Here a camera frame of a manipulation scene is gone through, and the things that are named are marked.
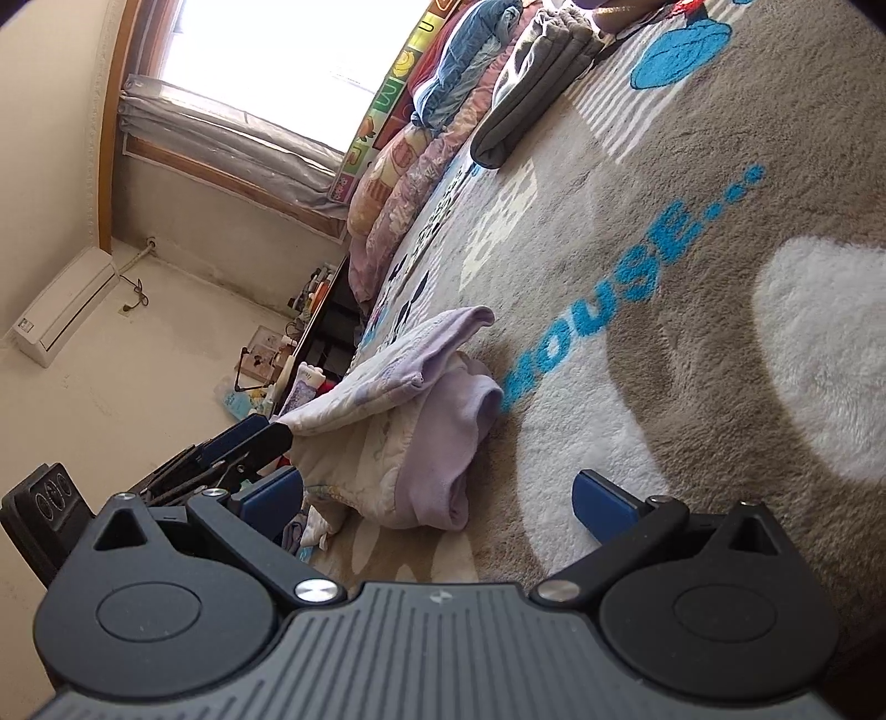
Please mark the white wall air conditioner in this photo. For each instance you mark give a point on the white wall air conditioner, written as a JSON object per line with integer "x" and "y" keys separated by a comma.
{"x": 66, "y": 302}

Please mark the dark cluttered side table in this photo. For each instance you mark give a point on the dark cluttered side table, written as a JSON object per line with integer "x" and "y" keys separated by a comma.
{"x": 330, "y": 338}

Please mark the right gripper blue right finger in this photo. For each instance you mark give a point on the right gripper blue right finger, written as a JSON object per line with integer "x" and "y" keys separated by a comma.
{"x": 629, "y": 531}

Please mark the grey window curtain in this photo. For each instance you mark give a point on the grey window curtain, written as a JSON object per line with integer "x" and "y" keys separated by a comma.
{"x": 286, "y": 165}

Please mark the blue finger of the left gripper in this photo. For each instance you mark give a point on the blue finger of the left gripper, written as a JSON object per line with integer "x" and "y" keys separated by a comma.
{"x": 255, "y": 453}
{"x": 220, "y": 445}

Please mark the colourful alphabet play mat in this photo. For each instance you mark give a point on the colourful alphabet play mat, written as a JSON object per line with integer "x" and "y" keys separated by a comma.
{"x": 387, "y": 113}

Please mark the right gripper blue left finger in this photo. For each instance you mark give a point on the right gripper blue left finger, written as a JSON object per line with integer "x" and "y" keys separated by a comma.
{"x": 247, "y": 527}

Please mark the white floral lilac-trimmed pyjama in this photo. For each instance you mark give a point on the white floral lilac-trimmed pyjama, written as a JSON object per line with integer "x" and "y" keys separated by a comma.
{"x": 393, "y": 441}

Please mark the beige cartoon mouse blanket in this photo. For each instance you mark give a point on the beige cartoon mouse blanket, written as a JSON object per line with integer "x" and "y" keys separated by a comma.
{"x": 685, "y": 258}

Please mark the blue quilted blanket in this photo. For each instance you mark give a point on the blue quilted blanket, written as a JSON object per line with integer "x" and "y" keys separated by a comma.
{"x": 483, "y": 31}

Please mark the pink floral quilt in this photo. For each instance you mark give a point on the pink floral quilt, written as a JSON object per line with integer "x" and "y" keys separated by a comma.
{"x": 371, "y": 256}

